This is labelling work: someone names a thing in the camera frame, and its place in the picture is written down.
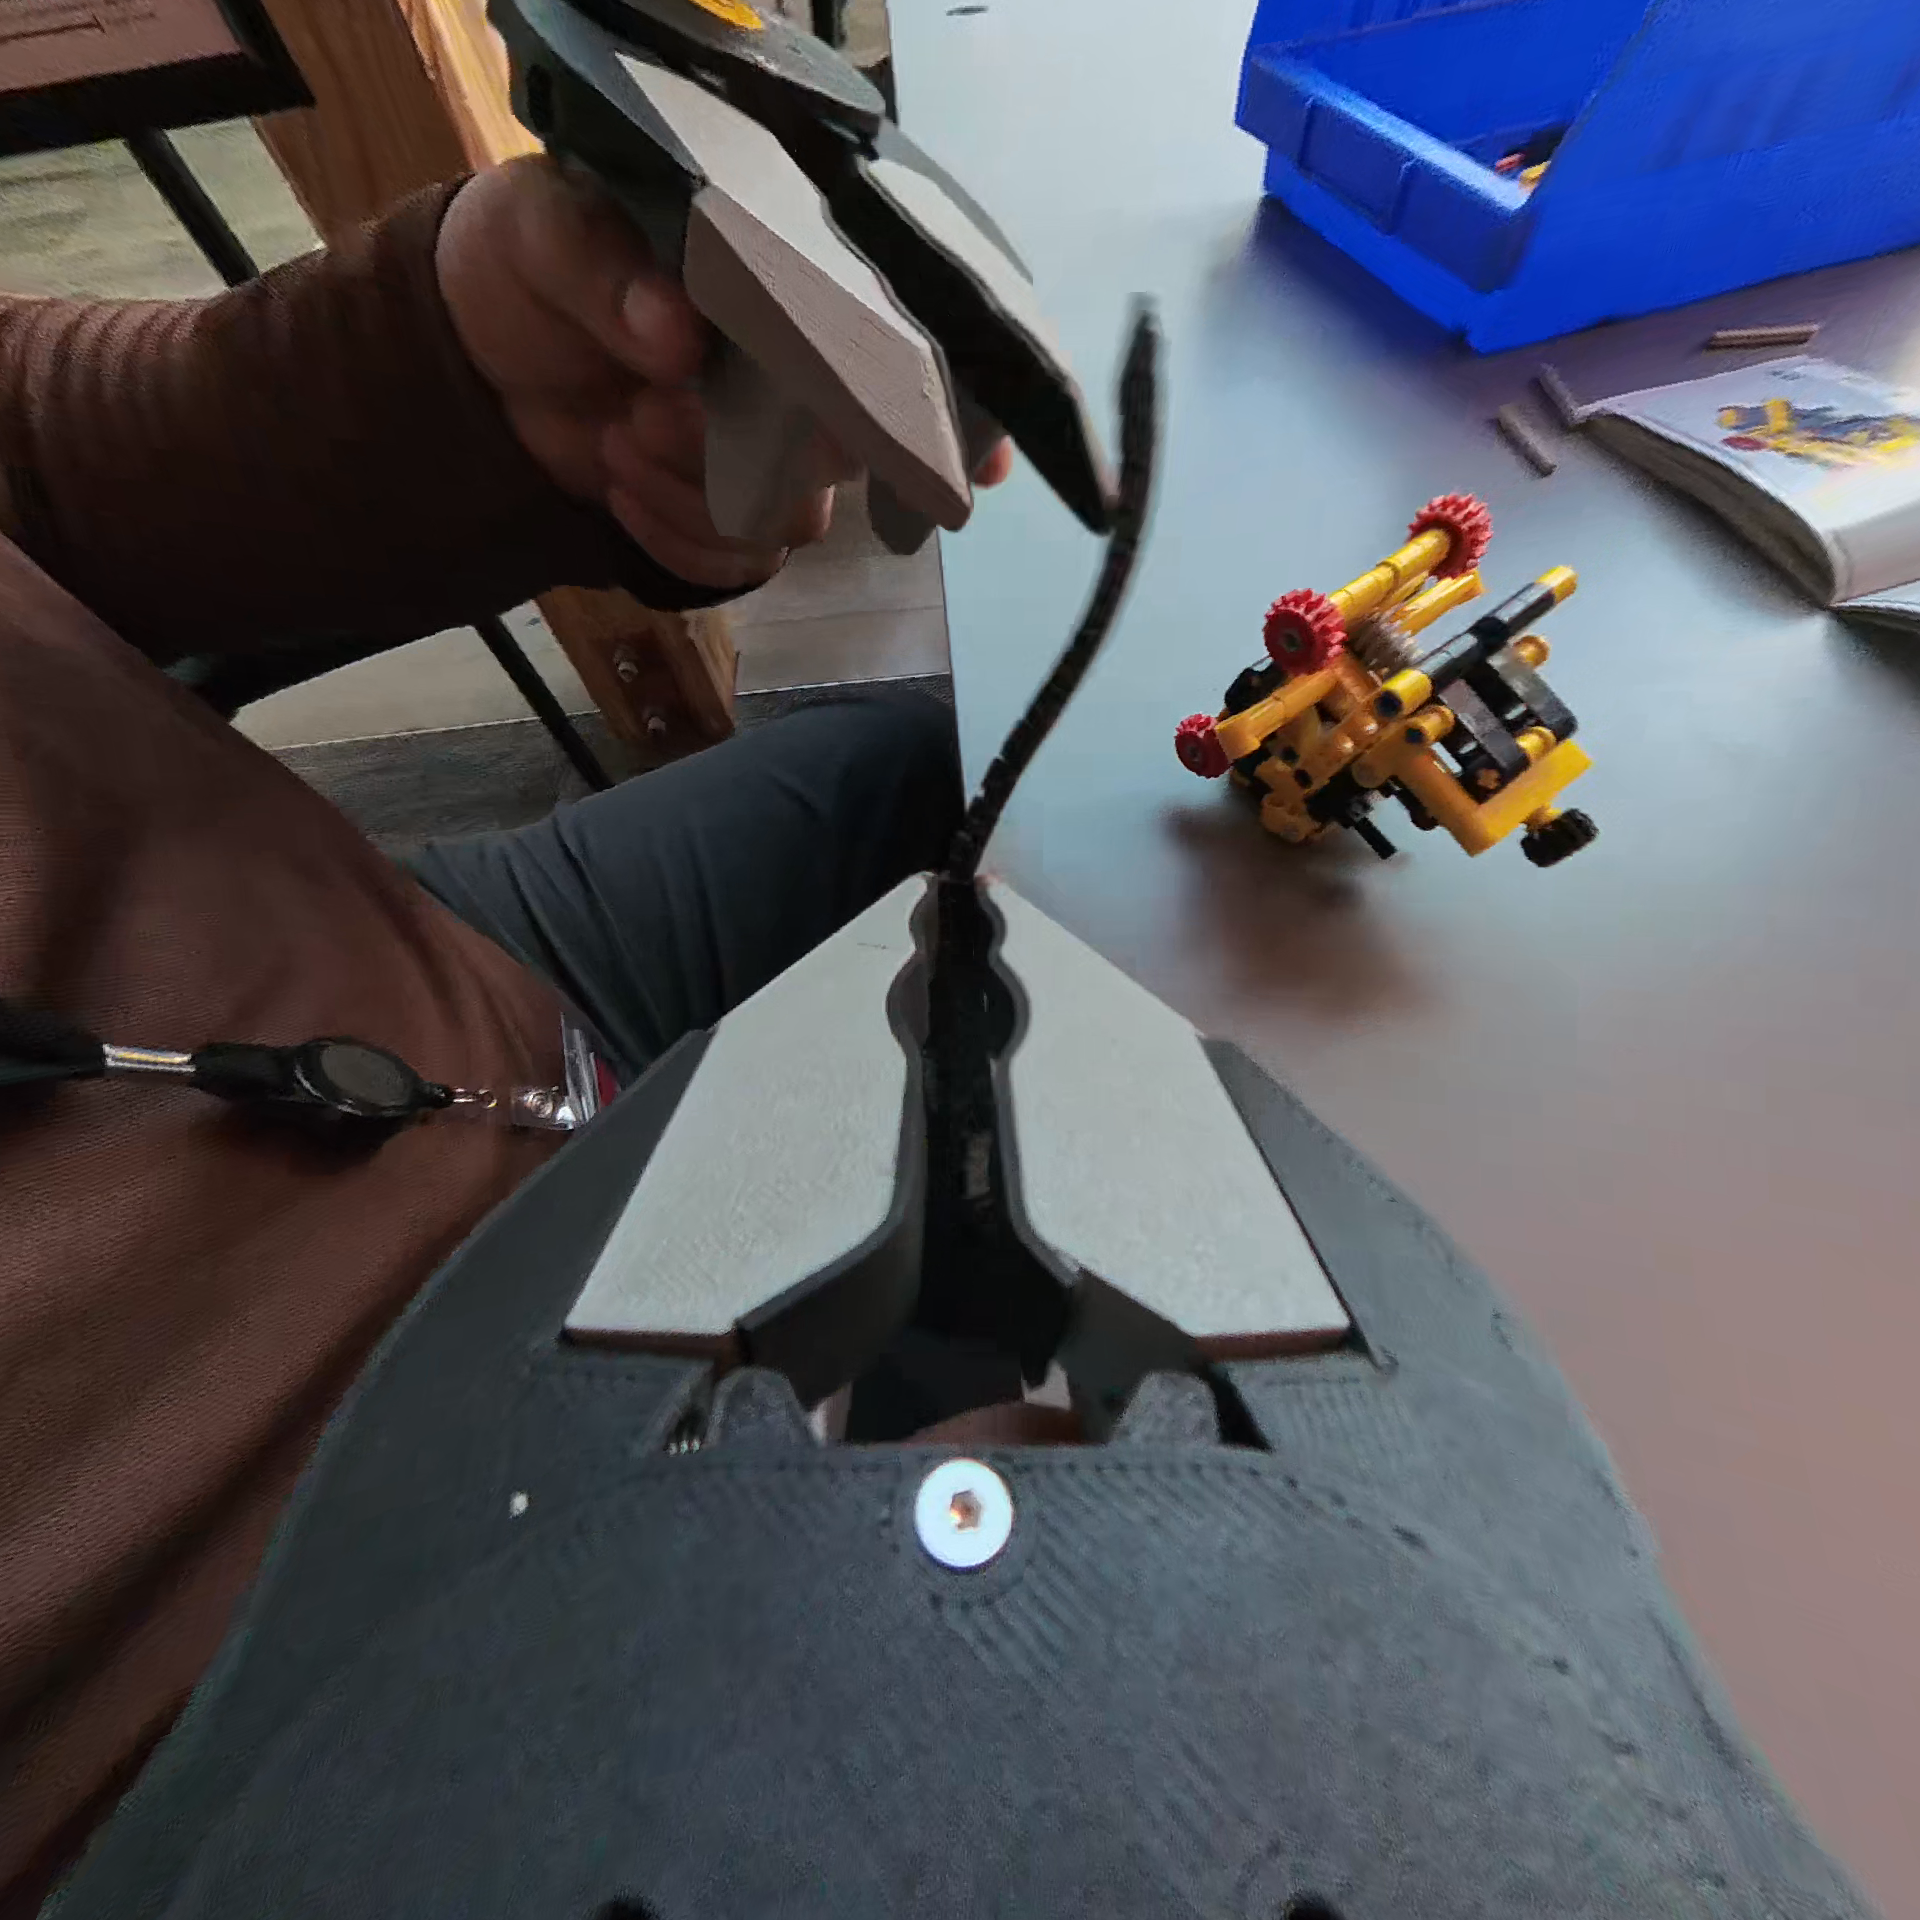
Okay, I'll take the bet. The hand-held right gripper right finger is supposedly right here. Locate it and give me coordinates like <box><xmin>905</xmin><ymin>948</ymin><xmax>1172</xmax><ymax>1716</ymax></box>
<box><xmin>984</xmin><ymin>877</ymin><xmax>1356</xmax><ymax>1444</ymax></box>

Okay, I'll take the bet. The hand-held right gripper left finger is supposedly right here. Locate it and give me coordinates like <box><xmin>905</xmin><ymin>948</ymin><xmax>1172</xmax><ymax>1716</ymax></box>
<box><xmin>562</xmin><ymin>872</ymin><xmax>941</xmax><ymax>1404</ymax></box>

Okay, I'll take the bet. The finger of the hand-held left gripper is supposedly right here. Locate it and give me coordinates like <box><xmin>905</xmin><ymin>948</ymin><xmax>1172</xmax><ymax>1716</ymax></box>
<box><xmin>857</xmin><ymin>132</ymin><xmax>1123</xmax><ymax>536</ymax></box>
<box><xmin>618</xmin><ymin>52</ymin><xmax>980</xmax><ymax>543</ymax></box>

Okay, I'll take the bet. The black lego track chain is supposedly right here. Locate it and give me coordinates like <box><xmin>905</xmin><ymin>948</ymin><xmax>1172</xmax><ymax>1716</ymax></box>
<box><xmin>908</xmin><ymin>295</ymin><xmax>1169</xmax><ymax>1353</ymax></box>

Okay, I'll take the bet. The person's left forearm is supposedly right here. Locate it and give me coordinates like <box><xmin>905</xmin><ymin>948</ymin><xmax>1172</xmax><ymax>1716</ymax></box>
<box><xmin>0</xmin><ymin>176</ymin><xmax>781</xmax><ymax>711</ymax></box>

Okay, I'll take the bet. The yellow black lego model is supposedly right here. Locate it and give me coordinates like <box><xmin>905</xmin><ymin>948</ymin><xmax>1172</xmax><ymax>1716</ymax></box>
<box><xmin>1172</xmin><ymin>490</ymin><xmax>1601</xmax><ymax>872</ymax></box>

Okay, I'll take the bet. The lego instruction booklet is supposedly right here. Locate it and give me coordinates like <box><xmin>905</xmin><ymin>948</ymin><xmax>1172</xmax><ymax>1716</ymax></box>
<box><xmin>1580</xmin><ymin>356</ymin><xmax>1920</xmax><ymax>626</ymax></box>

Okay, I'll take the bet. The person's left hand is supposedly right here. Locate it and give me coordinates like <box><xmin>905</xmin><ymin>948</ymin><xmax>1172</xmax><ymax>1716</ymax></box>
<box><xmin>435</xmin><ymin>150</ymin><xmax>845</xmax><ymax>596</ymax></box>

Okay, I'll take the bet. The clear badge holder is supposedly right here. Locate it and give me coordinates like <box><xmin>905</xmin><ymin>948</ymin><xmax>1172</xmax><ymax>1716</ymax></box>
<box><xmin>503</xmin><ymin>1012</ymin><xmax>627</xmax><ymax>1135</ymax></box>

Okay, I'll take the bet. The person's leg in dark pants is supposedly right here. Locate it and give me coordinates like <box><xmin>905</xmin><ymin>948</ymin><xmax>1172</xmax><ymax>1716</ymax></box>
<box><xmin>402</xmin><ymin>681</ymin><xmax>964</xmax><ymax>1077</ymax></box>

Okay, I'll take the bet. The wooden table leg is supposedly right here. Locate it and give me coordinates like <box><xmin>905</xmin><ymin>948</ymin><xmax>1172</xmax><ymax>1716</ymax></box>
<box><xmin>248</xmin><ymin>0</ymin><xmax>745</xmax><ymax>776</ymax></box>

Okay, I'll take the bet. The black metal stand leg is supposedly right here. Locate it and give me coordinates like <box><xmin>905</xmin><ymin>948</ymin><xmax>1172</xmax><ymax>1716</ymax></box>
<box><xmin>129</xmin><ymin>127</ymin><xmax>618</xmax><ymax>792</ymax></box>

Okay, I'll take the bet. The person's brown shirt torso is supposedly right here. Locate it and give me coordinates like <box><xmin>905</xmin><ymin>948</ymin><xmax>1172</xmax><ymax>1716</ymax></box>
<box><xmin>0</xmin><ymin>532</ymin><xmax>634</xmax><ymax>1920</ymax></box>

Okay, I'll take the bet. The dark framed sign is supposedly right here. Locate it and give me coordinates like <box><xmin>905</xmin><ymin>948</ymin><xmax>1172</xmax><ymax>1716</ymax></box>
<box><xmin>0</xmin><ymin>0</ymin><xmax>319</xmax><ymax>159</ymax></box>

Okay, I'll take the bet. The blue plastic storage bin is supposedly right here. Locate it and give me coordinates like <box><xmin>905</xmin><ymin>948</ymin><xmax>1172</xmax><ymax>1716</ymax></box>
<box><xmin>1235</xmin><ymin>0</ymin><xmax>1920</xmax><ymax>356</ymax></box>

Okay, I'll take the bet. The black badge reel lanyard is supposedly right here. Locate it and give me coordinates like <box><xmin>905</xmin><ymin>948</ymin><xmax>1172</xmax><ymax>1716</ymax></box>
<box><xmin>0</xmin><ymin>999</ymin><xmax>507</xmax><ymax>1122</ymax></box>

